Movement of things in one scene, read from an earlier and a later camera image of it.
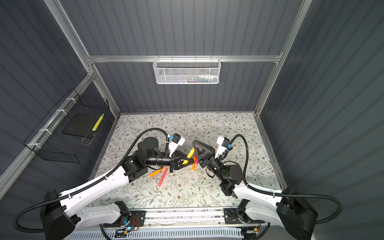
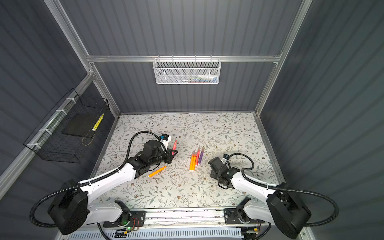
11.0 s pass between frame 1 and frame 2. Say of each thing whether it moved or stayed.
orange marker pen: stayed
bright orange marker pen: stayed
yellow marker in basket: stayed
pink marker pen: moved
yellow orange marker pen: moved
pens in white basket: stayed
